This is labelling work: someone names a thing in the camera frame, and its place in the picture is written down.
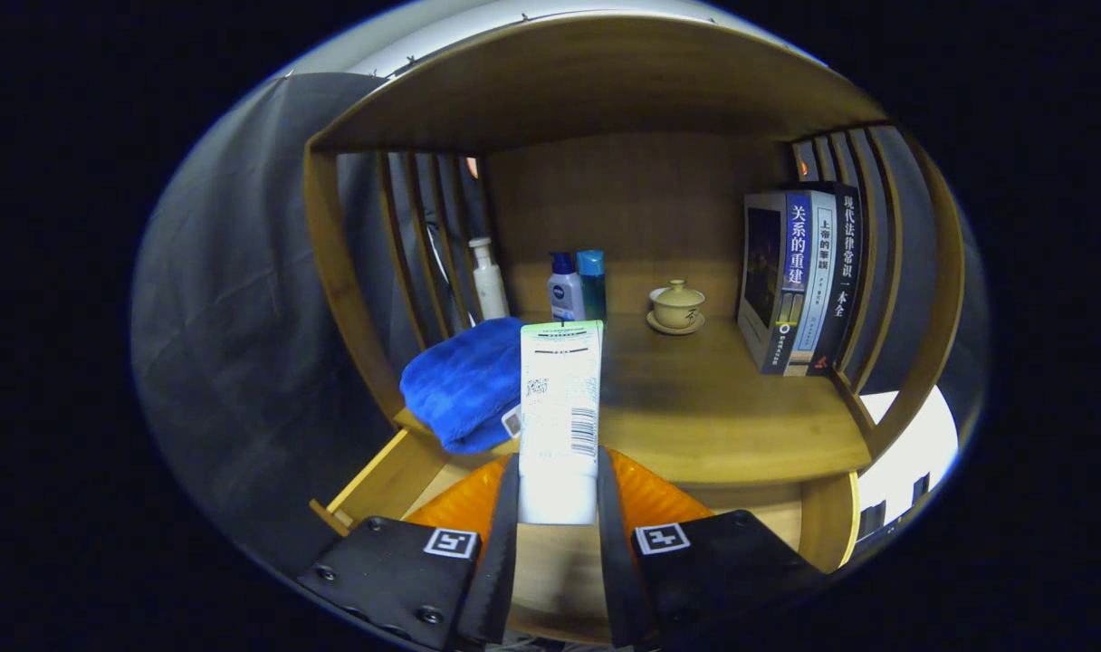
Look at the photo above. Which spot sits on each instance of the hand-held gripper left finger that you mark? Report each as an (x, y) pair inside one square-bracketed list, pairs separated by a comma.
[(501, 570)]

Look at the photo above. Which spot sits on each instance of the blue towel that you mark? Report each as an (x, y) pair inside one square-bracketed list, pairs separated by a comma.
[(464, 380)]

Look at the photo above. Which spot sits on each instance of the beige lidded teacup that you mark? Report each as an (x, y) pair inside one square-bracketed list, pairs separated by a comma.
[(677, 303)]

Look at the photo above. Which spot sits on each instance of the black backdrop cloth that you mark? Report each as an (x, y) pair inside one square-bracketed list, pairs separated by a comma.
[(243, 317)]

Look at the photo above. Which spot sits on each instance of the wooden cabinet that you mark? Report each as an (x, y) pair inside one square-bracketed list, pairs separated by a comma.
[(587, 81)]

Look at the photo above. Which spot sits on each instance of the white pump bottle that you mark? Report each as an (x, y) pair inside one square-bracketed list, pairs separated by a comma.
[(490, 281)]

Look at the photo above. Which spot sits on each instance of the wooden countertop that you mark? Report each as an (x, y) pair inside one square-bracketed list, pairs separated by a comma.
[(695, 407)]

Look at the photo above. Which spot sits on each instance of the white bottle with blue cap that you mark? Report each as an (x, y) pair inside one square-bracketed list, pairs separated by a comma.
[(565, 292)]

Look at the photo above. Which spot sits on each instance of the teal bottle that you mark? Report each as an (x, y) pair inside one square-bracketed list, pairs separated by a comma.
[(593, 285)]

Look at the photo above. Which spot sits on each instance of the light blue spine book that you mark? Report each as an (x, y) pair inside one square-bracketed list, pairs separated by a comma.
[(815, 281)]

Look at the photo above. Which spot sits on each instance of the beige saucer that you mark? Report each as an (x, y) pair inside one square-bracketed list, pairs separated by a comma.
[(675, 330)]

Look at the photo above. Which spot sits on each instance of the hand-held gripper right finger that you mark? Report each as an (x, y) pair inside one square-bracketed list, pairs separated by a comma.
[(616, 570)]

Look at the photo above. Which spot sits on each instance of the wooden drawer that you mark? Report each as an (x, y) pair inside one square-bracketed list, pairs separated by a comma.
[(555, 570)]

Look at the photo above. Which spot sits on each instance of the white tube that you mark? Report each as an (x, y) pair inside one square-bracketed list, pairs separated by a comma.
[(560, 407)]

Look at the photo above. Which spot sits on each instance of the black spine book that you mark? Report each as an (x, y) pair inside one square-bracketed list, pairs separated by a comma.
[(842, 272)]

